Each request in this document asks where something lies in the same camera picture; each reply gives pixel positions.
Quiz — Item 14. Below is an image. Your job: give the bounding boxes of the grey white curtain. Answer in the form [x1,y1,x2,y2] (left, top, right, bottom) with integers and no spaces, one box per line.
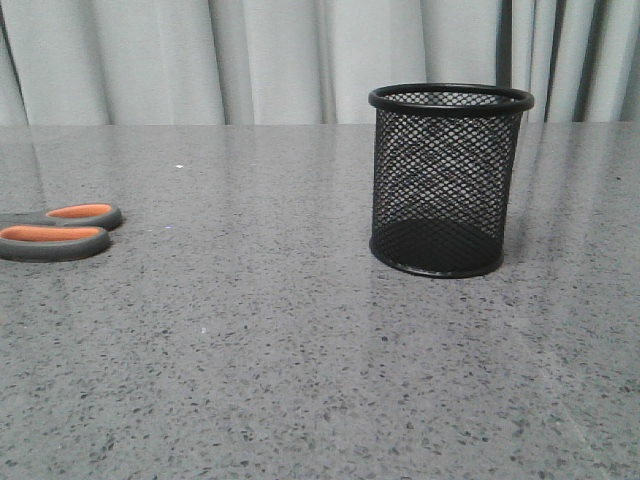
[1,1,639,126]

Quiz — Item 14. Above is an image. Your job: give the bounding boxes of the black mesh pen bucket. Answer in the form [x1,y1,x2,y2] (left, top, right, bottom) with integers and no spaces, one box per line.
[368,83,534,278]

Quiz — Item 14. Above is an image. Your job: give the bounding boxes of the grey orange handled scissors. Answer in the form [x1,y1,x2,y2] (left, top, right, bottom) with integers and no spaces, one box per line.
[1,203,123,262]

